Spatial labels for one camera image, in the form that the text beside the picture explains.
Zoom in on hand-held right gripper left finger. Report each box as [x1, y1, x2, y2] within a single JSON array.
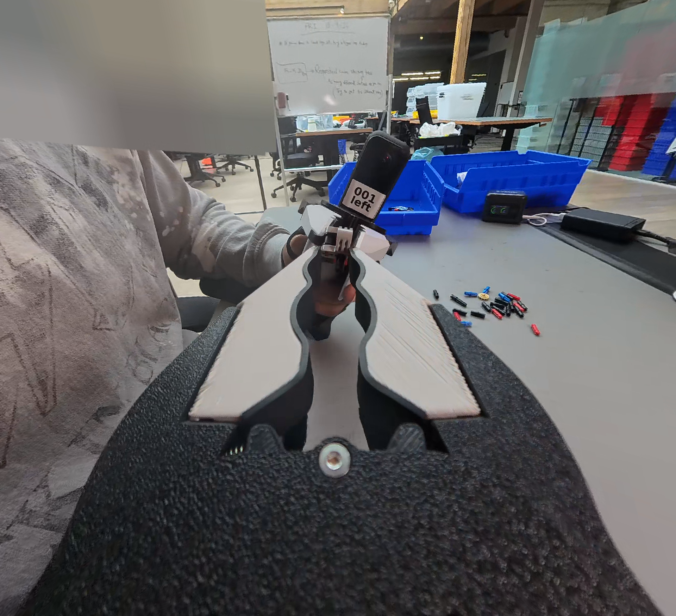
[[188, 246, 318, 421]]

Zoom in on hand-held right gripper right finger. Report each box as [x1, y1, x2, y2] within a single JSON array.
[[350, 248, 481, 420]]

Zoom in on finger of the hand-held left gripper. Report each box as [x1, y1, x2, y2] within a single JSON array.
[[351, 228, 392, 264], [300, 204, 333, 252]]

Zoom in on small grey toy brick assembly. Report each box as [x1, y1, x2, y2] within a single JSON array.
[[321, 227, 353, 260]]

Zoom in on person's left forearm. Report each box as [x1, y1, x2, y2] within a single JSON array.
[[134, 149, 291, 281]]

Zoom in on grey desk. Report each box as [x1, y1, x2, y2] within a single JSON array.
[[195, 204, 676, 616]]

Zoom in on person's left hand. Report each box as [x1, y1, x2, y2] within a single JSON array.
[[282, 233, 357, 317]]

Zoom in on wooden top table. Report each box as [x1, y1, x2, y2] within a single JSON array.
[[296, 126, 373, 168], [391, 116, 552, 152]]

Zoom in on pile of small connector pins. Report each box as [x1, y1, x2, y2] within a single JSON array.
[[433, 286, 529, 326]]

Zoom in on stack of clear storage boxes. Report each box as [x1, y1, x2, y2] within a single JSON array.
[[407, 82, 488, 120]]

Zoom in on whiteboard on stand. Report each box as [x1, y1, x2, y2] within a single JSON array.
[[267, 15, 394, 205]]

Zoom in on black charger with green display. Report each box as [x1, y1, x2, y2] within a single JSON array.
[[482, 191, 528, 225]]

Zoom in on long blue plastic bin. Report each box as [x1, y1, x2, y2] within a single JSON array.
[[430, 150, 592, 214]]

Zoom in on wooden pillar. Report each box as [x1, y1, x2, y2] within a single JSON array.
[[450, 0, 484, 84]]

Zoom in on black power adapter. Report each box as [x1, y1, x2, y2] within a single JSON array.
[[560, 207, 647, 243]]

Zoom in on stacks of coloured storage bins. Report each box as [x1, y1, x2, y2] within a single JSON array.
[[560, 93, 676, 181]]

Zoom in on black adapter cable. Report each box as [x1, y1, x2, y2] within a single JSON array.
[[636, 230, 676, 252]]

